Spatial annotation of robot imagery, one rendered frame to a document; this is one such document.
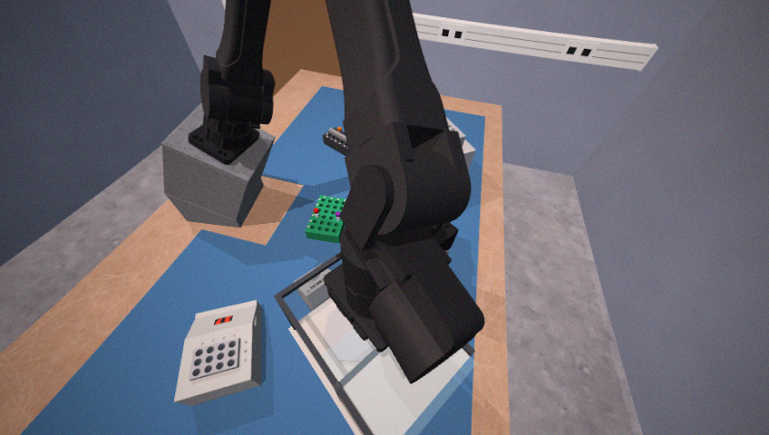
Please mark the green tube rack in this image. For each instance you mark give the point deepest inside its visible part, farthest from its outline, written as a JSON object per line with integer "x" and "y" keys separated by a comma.
{"x": 326, "y": 227}

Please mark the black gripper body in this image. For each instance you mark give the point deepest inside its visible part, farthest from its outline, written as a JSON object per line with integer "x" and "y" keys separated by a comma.
{"x": 354, "y": 306}

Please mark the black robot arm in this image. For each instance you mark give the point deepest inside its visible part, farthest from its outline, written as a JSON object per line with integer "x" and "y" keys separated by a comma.
{"x": 401, "y": 202}

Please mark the blue bench mat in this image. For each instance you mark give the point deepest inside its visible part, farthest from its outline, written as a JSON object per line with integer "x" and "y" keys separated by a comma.
{"x": 127, "y": 386}

